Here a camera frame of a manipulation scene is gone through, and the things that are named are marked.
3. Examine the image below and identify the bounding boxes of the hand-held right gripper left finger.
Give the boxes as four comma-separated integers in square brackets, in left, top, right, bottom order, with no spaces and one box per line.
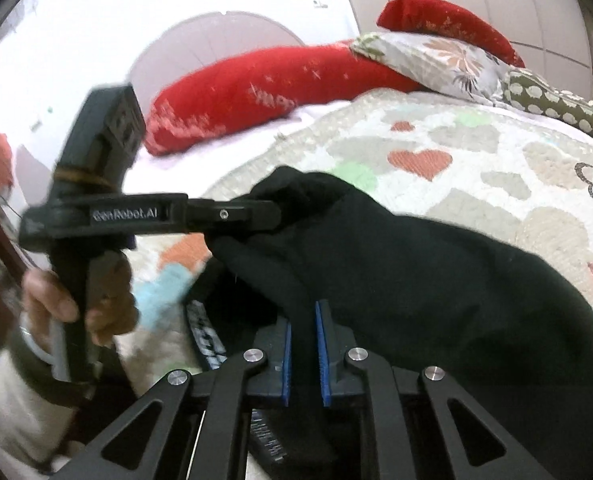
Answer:
[41,321,293,480]

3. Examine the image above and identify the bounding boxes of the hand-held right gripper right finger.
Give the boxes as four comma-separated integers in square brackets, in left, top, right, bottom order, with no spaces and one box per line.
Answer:
[315,300,560,480]

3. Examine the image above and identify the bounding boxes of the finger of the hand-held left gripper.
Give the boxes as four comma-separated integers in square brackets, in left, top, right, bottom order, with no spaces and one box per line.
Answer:
[186,198,282,235]

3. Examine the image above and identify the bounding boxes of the black pants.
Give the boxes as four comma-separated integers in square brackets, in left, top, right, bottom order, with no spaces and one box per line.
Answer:
[184,165,593,480]

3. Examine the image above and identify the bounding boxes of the person's left forearm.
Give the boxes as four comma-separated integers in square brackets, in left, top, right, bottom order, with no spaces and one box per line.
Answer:
[0,330,77,476]

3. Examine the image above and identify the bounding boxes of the person's left hand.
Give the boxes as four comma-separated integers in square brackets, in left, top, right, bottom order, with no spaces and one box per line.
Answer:
[23,252,140,347]

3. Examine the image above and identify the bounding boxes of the long red pillow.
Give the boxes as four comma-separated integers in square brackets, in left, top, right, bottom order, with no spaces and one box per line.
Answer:
[144,39,422,157]

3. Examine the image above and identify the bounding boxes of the white headboard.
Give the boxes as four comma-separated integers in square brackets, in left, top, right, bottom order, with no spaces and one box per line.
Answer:
[128,11,305,111]

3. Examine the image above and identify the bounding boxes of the heart patterned quilt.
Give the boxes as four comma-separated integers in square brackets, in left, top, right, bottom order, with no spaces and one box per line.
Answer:
[111,89,593,480]

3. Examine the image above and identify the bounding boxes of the floral grey pillow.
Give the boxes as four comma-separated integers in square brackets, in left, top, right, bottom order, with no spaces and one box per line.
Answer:
[349,31,512,106]

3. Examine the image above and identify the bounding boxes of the small red pillow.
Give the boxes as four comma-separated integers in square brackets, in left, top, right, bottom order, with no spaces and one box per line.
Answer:
[377,0,526,69]

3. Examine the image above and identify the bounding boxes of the olive dotted pillow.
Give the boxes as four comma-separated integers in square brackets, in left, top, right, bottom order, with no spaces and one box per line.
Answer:
[505,68,593,152]

